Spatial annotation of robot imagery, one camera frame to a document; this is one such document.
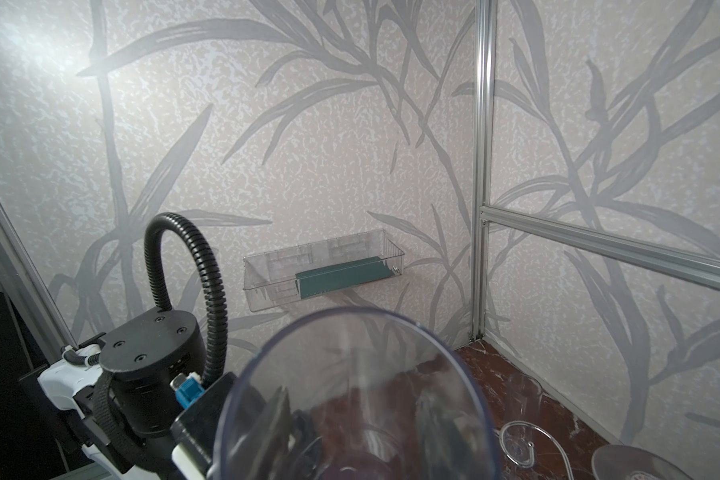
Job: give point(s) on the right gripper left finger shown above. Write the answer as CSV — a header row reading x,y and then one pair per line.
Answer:
x,y
271,436

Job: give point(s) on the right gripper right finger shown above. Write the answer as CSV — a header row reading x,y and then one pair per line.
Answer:
x,y
444,451

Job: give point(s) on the clear flute glass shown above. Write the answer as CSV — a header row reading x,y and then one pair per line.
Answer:
x,y
353,375
628,463

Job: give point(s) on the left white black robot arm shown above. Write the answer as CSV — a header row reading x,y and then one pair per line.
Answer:
x,y
112,397

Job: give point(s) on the green mat in tray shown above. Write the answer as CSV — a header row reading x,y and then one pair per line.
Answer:
x,y
341,276

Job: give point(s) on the silver wire wine glass rack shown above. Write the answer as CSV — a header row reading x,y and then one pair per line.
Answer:
x,y
524,452

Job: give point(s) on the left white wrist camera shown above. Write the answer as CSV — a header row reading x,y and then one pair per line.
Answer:
x,y
194,429

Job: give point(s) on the clear plastic wall tray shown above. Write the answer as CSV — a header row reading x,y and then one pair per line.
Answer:
x,y
296,273

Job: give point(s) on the aluminium frame crossbar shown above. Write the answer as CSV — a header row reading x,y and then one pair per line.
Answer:
x,y
692,267

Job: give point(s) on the aluminium corner frame post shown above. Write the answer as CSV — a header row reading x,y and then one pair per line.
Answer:
x,y
486,13

